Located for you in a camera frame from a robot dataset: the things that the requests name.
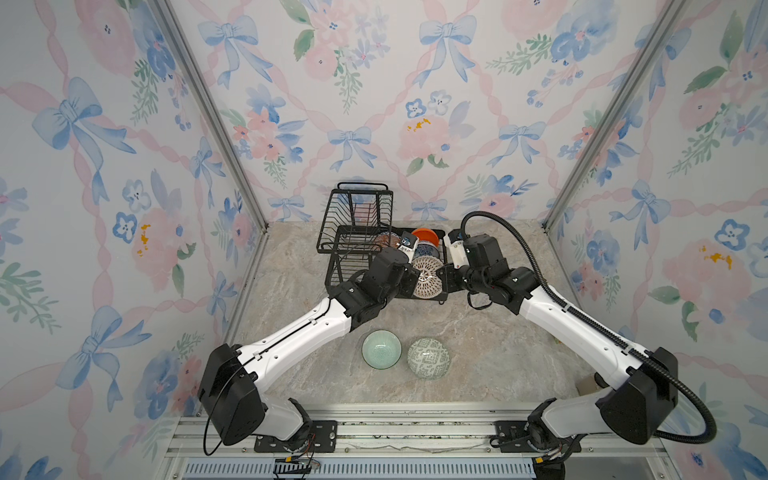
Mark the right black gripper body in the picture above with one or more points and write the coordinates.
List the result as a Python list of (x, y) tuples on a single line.
[(463, 280)]

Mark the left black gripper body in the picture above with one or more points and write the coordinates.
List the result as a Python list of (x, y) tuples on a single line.
[(405, 288)]

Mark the white patterned bowl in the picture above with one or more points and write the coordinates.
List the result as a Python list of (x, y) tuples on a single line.
[(429, 285)]

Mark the orange bowl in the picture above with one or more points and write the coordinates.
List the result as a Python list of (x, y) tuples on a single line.
[(426, 235)]

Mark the pale green bowl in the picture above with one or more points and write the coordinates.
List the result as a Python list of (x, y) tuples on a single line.
[(381, 349)]

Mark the red patterned bowl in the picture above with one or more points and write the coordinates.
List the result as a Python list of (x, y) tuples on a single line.
[(387, 239)]

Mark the blue floral bowl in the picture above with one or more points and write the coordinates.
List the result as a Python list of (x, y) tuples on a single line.
[(426, 249)]

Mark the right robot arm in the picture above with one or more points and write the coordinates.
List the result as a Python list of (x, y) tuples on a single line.
[(634, 400)]

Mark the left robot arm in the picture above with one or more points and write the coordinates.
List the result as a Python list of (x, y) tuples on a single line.
[(233, 388)]

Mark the green patterned bowl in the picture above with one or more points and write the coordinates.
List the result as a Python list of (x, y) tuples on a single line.
[(428, 359)]

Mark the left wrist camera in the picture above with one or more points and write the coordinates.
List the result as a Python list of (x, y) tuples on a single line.
[(408, 244)]

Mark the black wire dish rack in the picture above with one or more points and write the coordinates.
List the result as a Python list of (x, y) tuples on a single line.
[(356, 213)]

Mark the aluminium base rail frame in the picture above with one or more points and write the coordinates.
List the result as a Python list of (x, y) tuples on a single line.
[(412, 441)]

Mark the right aluminium corner post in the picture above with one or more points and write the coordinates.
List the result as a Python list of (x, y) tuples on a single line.
[(641, 66)]

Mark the aluminium corner post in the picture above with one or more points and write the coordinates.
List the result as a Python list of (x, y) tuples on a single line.
[(641, 66), (179, 46)]

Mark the left aluminium corner post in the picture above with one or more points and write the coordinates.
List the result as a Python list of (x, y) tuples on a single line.
[(179, 46)]

